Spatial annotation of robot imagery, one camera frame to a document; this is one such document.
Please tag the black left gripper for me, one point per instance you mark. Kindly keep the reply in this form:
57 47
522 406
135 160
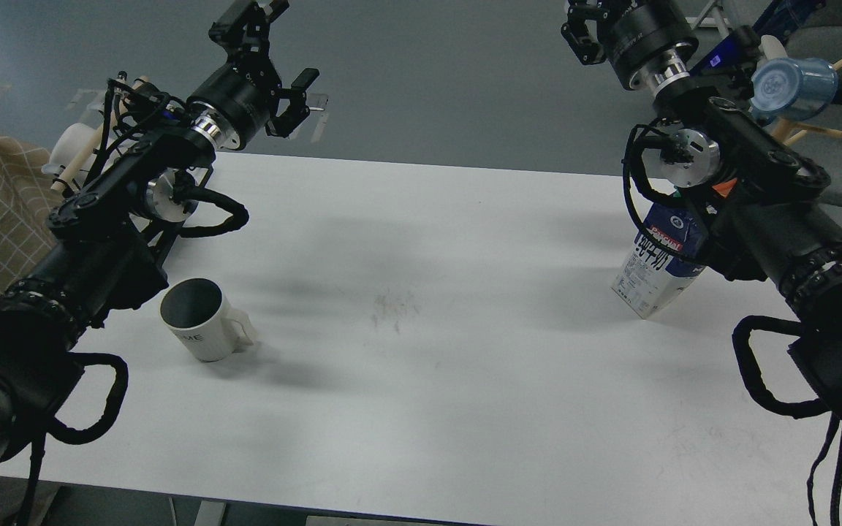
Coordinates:
246 96

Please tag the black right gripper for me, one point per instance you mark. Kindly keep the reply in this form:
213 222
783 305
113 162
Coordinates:
632 34

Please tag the blue white milk carton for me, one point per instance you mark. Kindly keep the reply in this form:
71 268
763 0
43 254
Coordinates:
650 278

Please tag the white ribbed mug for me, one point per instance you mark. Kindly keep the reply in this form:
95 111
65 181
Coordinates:
198 313

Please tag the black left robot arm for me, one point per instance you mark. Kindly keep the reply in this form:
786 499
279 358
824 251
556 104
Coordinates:
113 235

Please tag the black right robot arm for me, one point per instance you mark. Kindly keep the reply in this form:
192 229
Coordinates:
755 200

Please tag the orange plastic cup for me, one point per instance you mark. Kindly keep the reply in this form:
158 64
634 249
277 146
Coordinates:
723 189

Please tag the blue plastic cup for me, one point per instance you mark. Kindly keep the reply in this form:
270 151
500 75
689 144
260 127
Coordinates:
794 89

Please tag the wooden cup tree stand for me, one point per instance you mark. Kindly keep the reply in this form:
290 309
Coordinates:
787 131

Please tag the white mug on rack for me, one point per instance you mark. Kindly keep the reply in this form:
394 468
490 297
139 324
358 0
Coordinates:
74 153

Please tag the black wire cup rack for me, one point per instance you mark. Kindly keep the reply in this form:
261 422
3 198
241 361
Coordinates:
133 109

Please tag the blue folding frame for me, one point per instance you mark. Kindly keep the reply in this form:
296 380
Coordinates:
740 48

